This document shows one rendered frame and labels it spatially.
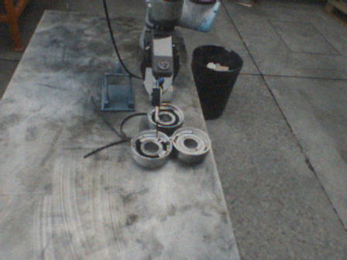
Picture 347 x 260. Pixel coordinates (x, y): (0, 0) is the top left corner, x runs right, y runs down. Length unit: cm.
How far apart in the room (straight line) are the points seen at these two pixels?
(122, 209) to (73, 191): 12
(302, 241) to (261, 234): 21
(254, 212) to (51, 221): 128
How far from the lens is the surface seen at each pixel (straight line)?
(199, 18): 118
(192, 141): 87
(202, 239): 72
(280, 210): 189
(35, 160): 85
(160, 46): 72
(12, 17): 282
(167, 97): 101
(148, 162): 79
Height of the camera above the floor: 142
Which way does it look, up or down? 41 degrees down
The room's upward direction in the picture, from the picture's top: 10 degrees clockwise
